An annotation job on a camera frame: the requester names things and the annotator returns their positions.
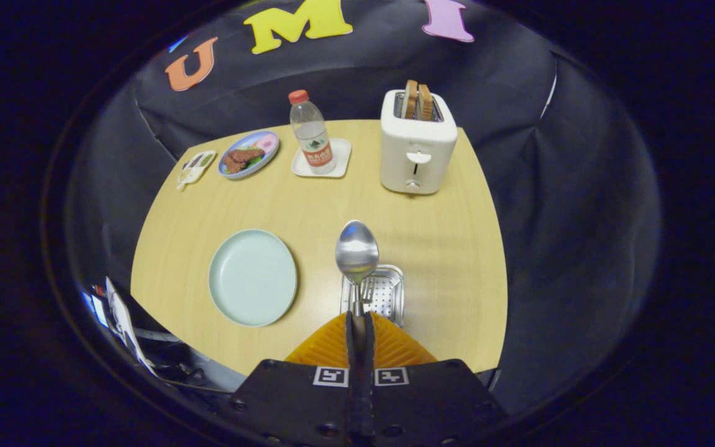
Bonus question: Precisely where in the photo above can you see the perforated metal basket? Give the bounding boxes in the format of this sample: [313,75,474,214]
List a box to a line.
[340,264,405,328]

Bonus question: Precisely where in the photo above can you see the small white square tray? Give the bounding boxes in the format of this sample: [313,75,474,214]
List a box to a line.
[290,138,352,179]

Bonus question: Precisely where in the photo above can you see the small white sauce dish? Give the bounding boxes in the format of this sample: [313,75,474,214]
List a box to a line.
[176,150,217,191]

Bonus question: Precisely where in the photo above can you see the black backdrop cloth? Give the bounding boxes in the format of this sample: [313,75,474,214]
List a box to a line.
[66,0,662,417]

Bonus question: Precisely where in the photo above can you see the blue oval plate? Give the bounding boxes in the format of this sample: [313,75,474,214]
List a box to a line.
[217,130,280,181]

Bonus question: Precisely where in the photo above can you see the black cables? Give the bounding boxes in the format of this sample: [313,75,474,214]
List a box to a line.
[153,360,210,387]

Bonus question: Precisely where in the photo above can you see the white paper sheet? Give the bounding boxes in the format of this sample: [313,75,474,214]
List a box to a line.
[104,276,160,376]

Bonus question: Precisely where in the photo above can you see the brown toy meat pieces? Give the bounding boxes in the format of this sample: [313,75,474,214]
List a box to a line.
[222,147,266,175]

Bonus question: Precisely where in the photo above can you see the white toaster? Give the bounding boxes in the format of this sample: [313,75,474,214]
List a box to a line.
[380,89,459,196]

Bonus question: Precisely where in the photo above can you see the clear water bottle red cap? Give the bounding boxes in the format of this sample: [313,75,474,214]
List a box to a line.
[288,89,337,175]

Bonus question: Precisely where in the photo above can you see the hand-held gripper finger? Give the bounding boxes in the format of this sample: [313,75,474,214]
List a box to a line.
[227,312,361,447]
[361,312,510,447]

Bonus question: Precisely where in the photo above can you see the metal spoon wooden handle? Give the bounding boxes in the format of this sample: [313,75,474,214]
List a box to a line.
[335,219,380,318]

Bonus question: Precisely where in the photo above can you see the pale green round plate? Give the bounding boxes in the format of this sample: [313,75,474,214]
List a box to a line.
[208,229,299,328]

